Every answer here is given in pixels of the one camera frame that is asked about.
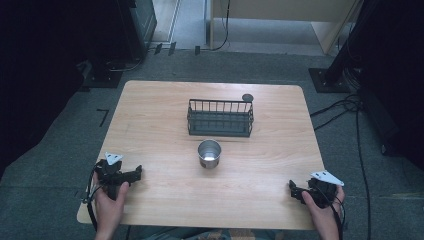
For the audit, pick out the light wooden furniture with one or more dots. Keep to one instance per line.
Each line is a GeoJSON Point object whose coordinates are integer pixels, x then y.
{"type": "Point", "coordinates": [286, 13]}

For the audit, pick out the person's right hand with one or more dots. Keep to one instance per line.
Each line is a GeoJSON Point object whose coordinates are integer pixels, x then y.
{"type": "Point", "coordinates": [321, 216]}

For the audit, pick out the dark round disc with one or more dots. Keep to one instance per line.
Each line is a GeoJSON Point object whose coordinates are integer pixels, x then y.
{"type": "Point", "coordinates": [247, 97]}

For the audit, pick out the person's left hand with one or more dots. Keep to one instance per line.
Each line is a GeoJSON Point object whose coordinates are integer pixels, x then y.
{"type": "Point", "coordinates": [108, 208]}

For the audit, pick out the dark curtain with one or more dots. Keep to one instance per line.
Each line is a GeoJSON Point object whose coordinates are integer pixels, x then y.
{"type": "Point", "coordinates": [36, 83]}
{"type": "Point", "coordinates": [396, 83]}

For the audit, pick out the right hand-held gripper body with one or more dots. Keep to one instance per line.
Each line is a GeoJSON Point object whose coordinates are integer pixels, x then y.
{"type": "Point", "coordinates": [321, 191]}

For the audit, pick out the metal cup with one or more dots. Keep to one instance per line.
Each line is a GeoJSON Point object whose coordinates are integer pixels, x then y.
{"type": "Point", "coordinates": [209, 154]}

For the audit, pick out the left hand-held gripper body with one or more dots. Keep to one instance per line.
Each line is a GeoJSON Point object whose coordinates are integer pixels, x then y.
{"type": "Point", "coordinates": [111, 176]}

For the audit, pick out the dark cabinet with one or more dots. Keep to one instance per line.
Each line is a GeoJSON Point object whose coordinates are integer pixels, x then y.
{"type": "Point", "coordinates": [140, 26]}

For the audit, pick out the black stand with flat base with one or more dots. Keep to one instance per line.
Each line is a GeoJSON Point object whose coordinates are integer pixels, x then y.
{"type": "Point", "coordinates": [103, 75]}

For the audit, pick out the black stand with square base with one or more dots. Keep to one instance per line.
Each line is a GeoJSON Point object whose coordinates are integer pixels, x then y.
{"type": "Point", "coordinates": [330, 80]}

